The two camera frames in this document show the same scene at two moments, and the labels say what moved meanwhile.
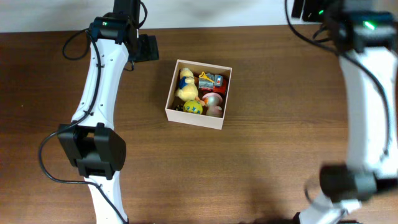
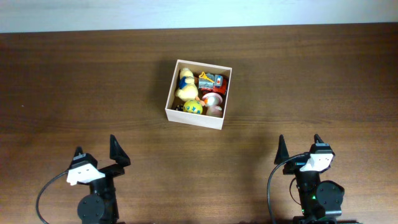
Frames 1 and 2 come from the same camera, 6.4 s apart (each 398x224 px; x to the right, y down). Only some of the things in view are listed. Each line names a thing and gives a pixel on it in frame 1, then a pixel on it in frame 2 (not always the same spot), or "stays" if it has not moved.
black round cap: x=179 y=107 stays
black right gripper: x=306 y=11 -> x=295 y=167
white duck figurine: x=213 y=101 stays
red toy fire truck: x=210 y=82 stays
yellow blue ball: x=193 y=106 stays
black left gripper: x=151 y=51 -> x=117 y=152
